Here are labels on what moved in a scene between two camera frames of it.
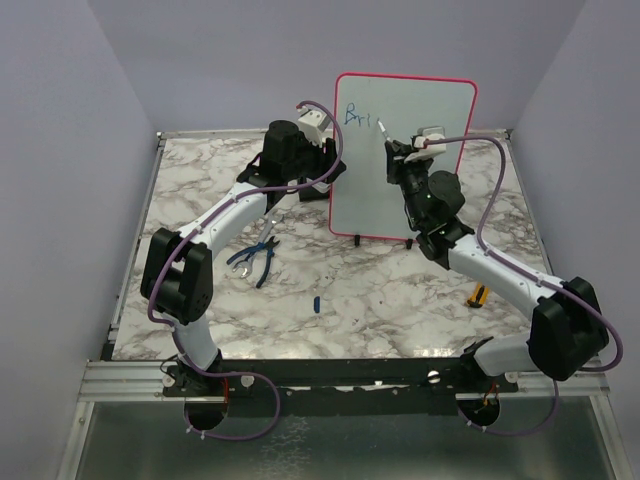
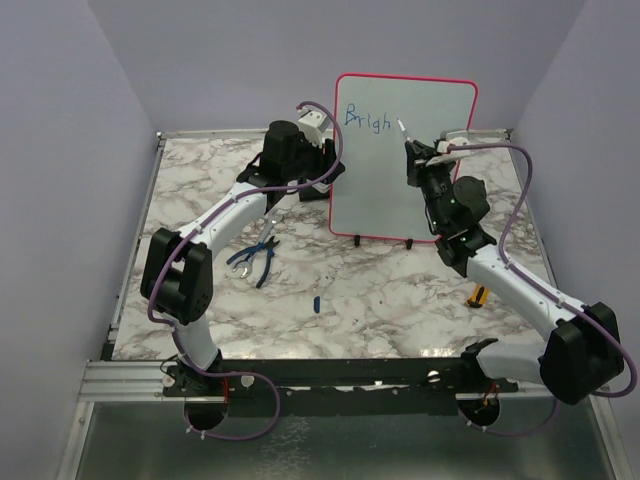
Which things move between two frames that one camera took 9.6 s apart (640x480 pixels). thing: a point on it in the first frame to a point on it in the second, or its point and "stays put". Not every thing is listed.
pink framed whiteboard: x=364 y=203 stays put
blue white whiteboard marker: x=383 y=130 to x=403 y=129
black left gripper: x=325 y=156 stays put
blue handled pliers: x=249 y=251 stays put
